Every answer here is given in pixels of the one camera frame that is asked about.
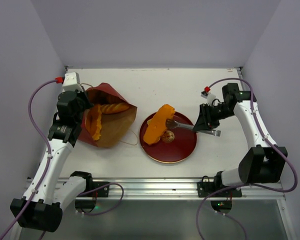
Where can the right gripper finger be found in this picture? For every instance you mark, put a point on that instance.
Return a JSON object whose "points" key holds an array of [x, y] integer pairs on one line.
{"points": [[203, 118], [198, 128]]}

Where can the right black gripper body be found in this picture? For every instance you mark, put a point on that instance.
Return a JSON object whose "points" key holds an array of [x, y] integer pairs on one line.
{"points": [[205, 116]]}

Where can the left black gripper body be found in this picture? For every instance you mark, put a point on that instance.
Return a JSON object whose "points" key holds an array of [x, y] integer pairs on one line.
{"points": [[84, 102]]}

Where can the metal tongs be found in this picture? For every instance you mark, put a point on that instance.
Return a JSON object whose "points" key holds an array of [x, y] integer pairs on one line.
{"points": [[172, 124]]}

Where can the long twisted bread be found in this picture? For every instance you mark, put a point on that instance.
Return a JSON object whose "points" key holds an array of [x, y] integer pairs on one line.
{"points": [[114, 108]]}

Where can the sliced bread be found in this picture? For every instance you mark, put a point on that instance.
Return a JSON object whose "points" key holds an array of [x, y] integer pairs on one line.
{"points": [[157, 125]]}

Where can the red paper bag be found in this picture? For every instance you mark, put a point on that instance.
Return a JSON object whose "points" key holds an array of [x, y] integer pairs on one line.
{"points": [[114, 126]]}

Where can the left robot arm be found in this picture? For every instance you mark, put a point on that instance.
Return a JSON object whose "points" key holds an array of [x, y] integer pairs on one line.
{"points": [[41, 206]]}

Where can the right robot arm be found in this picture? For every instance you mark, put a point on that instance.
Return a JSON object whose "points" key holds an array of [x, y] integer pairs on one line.
{"points": [[264, 161]]}

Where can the wavy orange bread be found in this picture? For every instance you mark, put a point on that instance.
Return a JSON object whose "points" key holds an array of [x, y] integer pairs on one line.
{"points": [[93, 122]]}

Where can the red round plate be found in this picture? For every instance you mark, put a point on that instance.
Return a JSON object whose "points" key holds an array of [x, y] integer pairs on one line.
{"points": [[173, 147]]}

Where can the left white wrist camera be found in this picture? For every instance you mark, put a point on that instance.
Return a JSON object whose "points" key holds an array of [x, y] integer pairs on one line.
{"points": [[70, 82]]}

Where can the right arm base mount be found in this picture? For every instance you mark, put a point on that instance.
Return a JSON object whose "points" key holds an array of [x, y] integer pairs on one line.
{"points": [[213, 186]]}

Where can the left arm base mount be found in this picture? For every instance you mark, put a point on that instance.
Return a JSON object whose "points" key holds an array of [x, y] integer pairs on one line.
{"points": [[88, 202]]}

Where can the aluminium rail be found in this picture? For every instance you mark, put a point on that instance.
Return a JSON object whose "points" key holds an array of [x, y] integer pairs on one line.
{"points": [[183, 189]]}

